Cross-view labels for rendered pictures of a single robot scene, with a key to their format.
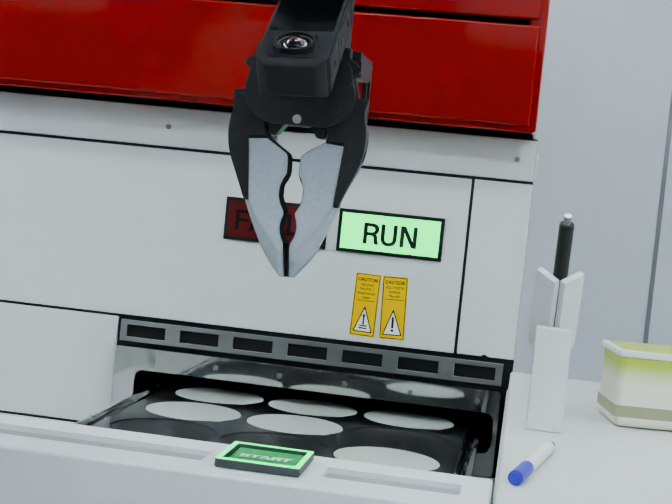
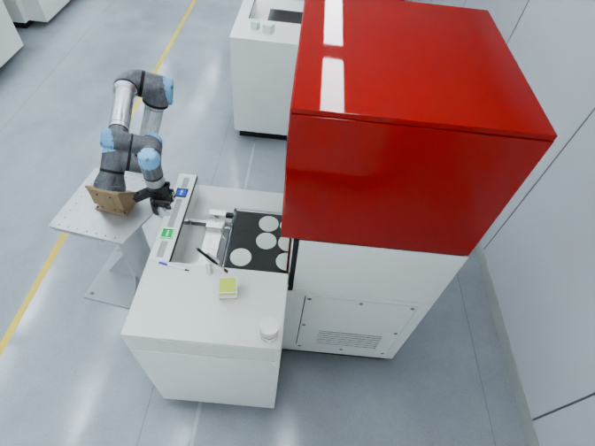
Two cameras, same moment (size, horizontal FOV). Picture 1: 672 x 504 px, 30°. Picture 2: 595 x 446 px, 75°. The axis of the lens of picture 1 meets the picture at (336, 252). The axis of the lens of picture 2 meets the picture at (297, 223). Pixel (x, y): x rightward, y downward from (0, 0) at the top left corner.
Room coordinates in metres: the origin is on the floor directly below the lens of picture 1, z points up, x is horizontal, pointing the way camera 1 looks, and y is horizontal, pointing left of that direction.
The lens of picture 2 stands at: (1.22, -1.10, 2.45)
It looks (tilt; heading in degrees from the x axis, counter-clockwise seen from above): 51 degrees down; 80
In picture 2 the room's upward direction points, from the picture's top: 7 degrees clockwise
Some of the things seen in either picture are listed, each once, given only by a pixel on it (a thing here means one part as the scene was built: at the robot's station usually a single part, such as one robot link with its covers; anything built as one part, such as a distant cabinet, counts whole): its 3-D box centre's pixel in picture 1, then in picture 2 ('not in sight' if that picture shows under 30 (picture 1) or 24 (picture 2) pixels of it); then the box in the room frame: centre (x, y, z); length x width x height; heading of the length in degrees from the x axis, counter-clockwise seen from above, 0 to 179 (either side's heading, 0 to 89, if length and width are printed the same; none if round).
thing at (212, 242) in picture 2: not in sight; (212, 242); (1.02, 0.05, 0.87); 0.36 x 0.08 x 0.03; 81
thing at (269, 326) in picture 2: not in sight; (269, 330); (1.27, -0.49, 1.01); 0.07 x 0.07 x 0.10
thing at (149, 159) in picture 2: not in sight; (150, 164); (0.84, 0.03, 1.40); 0.09 x 0.08 x 0.11; 95
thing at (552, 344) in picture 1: (551, 347); (212, 264); (1.05, -0.19, 1.03); 0.06 x 0.04 x 0.13; 171
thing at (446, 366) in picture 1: (307, 351); not in sight; (1.41, 0.02, 0.96); 0.44 x 0.01 x 0.02; 81
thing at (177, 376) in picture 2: not in sight; (228, 299); (1.08, -0.03, 0.41); 0.97 x 0.64 x 0.82; 81
